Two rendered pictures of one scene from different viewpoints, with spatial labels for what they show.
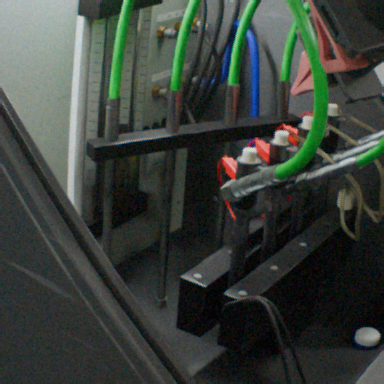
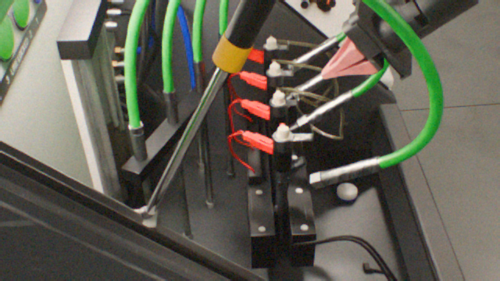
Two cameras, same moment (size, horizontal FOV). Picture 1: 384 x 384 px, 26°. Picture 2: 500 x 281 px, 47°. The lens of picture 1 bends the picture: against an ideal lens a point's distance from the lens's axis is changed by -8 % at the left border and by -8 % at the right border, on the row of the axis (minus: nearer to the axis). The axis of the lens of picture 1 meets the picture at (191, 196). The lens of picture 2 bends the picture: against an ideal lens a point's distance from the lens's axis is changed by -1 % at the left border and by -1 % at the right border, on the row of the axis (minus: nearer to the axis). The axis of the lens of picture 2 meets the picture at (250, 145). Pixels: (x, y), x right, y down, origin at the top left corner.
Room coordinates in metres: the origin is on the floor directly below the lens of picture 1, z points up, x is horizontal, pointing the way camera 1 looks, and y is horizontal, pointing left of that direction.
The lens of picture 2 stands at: (0.44, 0.32, 1.65)
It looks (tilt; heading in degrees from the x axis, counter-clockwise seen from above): 40 degrees down; 327
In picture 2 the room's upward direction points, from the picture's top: 1 degrees counter-clockwise
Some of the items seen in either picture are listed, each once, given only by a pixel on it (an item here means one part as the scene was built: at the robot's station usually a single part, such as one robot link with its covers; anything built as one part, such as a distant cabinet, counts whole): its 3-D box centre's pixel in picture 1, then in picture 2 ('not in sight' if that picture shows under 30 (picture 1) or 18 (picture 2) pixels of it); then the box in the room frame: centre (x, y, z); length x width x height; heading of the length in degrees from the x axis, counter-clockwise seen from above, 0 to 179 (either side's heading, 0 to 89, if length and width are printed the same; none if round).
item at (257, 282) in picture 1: (275, 285); (275, 190); (1.04, -0.12, 0.91); 0.34 x 0.10 x 0.15; 148
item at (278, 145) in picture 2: (247, 243); (288, 189); (0.94, -0.07, 1.03); 0.05 x 0.03 x 0.21; 58
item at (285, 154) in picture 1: (279, 220); (284, 154); (1.00, -0.11, 1.03); 0.05 x 0.03 x 0.21; 58
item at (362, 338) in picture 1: (367, 337); (347, 192); (1.01, -0.28, 0.84); 0.04 x 0.04 x 0.01
